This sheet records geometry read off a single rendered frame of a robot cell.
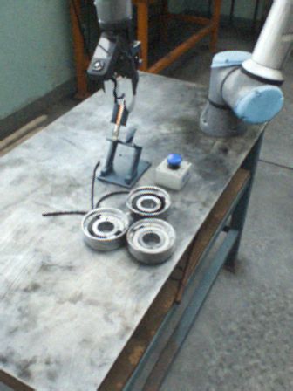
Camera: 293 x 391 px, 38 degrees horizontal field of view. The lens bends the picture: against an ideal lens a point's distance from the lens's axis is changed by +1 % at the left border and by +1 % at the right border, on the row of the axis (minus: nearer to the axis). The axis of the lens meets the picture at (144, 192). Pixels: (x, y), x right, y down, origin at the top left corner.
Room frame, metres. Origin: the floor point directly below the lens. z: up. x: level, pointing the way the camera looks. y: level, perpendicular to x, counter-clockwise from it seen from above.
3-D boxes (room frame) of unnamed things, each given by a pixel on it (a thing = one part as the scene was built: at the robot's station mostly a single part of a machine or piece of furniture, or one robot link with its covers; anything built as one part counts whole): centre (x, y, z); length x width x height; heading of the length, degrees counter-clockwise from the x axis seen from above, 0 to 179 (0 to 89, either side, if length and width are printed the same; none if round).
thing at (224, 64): (1.19, -0.25, 0.97); 0.13 x 0.12 x 0.14; 16
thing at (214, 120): (1.19, -0.25, 0.85); 0.15 x 0.15 x 0.10
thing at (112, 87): (0.96, 0.08, 1.02); 0.06 x 0.03 x 0.09; 159
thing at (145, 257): (0.65, -0.02, 0.82); 0.10 x 0.10 x 0.04
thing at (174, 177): (0.90, -0.08, 0.82); 0.08 x 0.07 x 0.05; 152
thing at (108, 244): (0.69, 0.09, 0.82); 0.10 x 0.10 x 0.04
